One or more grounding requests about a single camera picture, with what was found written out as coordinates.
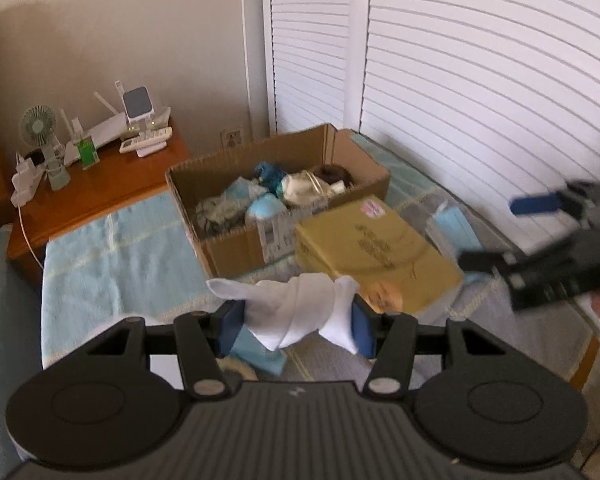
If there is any cream fuzzy scrunchie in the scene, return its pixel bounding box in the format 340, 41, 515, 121
216, 356, 258, 382

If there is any white sock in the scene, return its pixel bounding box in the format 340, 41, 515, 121
207, 273, 360, 354

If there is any blue face mask pack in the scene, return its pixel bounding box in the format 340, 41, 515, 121
425, 202, 508, 282

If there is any blue face mask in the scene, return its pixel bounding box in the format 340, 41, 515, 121
230, 326, 287, 376

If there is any blue patterned fabric sachet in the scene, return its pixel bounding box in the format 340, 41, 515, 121
195, 177, 268, 236

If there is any cream drawstring pouch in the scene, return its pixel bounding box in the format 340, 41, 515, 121
280, 170, 347, 207

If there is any grey blue checked towel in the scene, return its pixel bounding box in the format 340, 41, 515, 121
41, 134, 600, 388

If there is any gold tissue pack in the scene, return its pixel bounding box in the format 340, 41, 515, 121
296, 195, 464, 315

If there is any brown cardboard box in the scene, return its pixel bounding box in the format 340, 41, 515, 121
166, 124, 390, 278

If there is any white louvered shutter door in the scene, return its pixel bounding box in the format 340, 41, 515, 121
263, 0, 600, 249

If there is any wooden side table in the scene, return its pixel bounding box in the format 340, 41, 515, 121
6, 122, 189, 292

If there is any white remote control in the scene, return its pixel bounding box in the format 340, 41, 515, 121
119, 127, 173, 157

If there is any green small bottle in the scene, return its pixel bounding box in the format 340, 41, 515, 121
76, 136, 99, 169

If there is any white router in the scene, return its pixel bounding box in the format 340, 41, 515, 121
59, 90, 173, 166

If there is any white power strip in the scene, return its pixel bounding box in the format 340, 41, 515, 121
10, 153, 45, 208

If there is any small green desk fan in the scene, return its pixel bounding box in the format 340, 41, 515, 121
20, 105, 71, 192

